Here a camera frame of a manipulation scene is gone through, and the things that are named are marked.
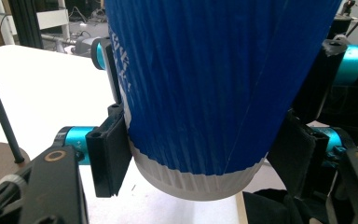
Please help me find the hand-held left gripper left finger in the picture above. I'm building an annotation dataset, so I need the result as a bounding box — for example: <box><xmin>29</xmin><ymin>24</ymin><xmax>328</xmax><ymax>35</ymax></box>
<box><xmin>55</xmin><ymin>104</ymin><xmax>133</xmax><ymax>199</ymax></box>

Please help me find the black metal stand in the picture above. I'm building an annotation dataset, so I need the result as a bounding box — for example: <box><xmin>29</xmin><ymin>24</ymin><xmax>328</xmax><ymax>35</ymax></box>
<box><xmin>8</xmin><ymin>0</ymin><xmax>44</xmax><ymax>49</ymax></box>

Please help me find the white shelf frame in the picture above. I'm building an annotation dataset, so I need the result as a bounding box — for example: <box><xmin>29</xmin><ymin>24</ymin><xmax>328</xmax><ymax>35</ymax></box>
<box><xmin>0</xmin><ymin>0</ymin><xmax>72</xmax><ymax>45</ymax></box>

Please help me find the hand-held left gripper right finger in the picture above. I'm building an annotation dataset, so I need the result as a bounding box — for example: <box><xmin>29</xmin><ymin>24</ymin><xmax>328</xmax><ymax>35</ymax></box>
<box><xmin>266</xmin><ymin>108</ymin><xmax>348</xmax><ymax>198</ymax></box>

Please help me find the blue paper cup white band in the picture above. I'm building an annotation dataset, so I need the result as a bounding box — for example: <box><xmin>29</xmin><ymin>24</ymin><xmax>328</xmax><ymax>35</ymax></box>
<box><xmin>104</xmin><ymin>0</ymin><xmax>343</xmax><ymax>176</ymax></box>

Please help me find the dark clothing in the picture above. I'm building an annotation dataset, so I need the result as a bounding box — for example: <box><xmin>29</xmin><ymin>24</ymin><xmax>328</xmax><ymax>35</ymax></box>
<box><xmin>241</xmin><ymin>187</ymin><xmax>334</xmax><ymax>224</ymax></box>

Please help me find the grey device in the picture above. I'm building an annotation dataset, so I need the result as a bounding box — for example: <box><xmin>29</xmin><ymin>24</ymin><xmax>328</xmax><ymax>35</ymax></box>
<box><xmin>74</xmin><ymin>35</ymin><xmax>100</xmax><ymax>58</ymax></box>

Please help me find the stack of white ribbed cups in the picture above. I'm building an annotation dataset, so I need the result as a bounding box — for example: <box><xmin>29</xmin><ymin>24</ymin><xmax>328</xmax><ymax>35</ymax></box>
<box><xmin>130</xmin><ymin>136</ymin><xmax>269</xmax><ymax>202</ymax></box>

